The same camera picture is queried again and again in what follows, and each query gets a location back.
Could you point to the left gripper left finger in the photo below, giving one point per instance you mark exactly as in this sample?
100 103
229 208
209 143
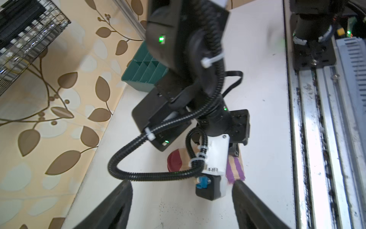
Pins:
113 212

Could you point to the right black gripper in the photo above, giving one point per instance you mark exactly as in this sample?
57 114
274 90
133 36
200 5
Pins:
234 123

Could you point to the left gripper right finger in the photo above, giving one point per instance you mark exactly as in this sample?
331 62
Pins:
251 212

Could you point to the beige maroon striped sock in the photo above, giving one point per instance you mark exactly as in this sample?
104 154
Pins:
179 159

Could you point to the green compartment tray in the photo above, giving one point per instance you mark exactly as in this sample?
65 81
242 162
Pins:
144 71

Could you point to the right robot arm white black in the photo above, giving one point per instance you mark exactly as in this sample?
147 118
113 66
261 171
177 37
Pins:
185 36

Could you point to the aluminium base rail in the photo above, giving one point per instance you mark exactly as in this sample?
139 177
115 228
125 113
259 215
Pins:
326 61

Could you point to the back wall wire basket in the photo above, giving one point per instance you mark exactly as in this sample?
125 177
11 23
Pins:
28 27

